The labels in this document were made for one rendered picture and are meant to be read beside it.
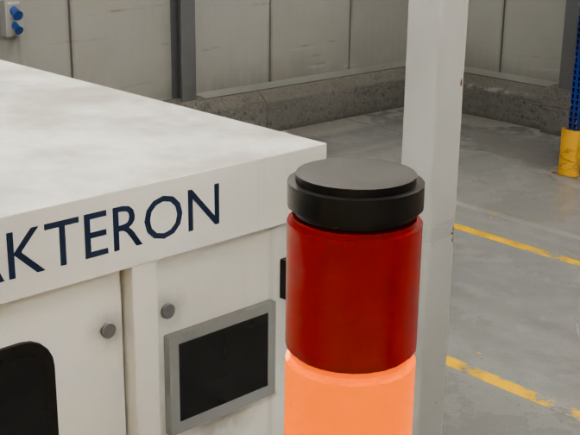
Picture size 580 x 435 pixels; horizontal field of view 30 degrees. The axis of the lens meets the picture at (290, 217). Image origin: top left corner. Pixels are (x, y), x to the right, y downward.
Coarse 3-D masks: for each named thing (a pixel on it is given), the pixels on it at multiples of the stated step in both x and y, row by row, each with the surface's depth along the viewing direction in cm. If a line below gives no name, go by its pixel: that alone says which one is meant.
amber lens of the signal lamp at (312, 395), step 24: (288, 360) 41; (408, 360) 41; (288, 384) 41; (312, 384) 40; (336, 384) 39; (360, 384) 39; (384, 384) 39; (408, 384) 40; (288, 408) 41; (312, 408) 40; (336, 408) 39; (360, 408) 39; (384, 408) 40; (408, 408) 41; (288, 432) 41; (312, 432) 40; (336, 432) 40; (360, 432) 40; (384, 432) 40; (408, 432) 41
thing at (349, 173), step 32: (320, 160) 41; (352, 160) 41; (384, 160) 41; (288, 192) 39; (320, 192) 38; (352, 192) 37; (384, 192) 37; (416, 192) 38; (320, 224) 38; (352, 224) 37; (384, 224) 38
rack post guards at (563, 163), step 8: (568, 136) 905; (576, 136) 900; (560, 144) 914; (568, 144) 906; (576, 144) 902; (560, 152) 913; (568, 152) 908; (576, 152) 904; (560, 160) 915; (568, 160) 909; (576, 160) 906; (560, 168) 917; (568, 168) 911; (576, 168) 909; (576, 176) 912
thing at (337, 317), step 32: (288, 224) 39; (416, 224) 39; (288, 256) 39; (320, 256) 38; (352, 256) 38; (384, 256) 38; (416, 256) 39; (288, 288) 40; (320, 288) 38; (352, 288) 38; (384, 288) 38; (416, 288) 39; (288, 320) 40; (320, 320) 39; (352, 320) 38; (384, 320) 38; (416, 320) 40; (320, 352) 39; (352, 352) 39; (384, 352) 39
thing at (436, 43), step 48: (432, 0) 286; (432, 48) 290; (432, 96) 293; (432, 144) 297; (432, 192) 301; (432, 240) 306; (432, 288) 311; (432, 336) 317; (432, 384) 322; (432, 432) 329
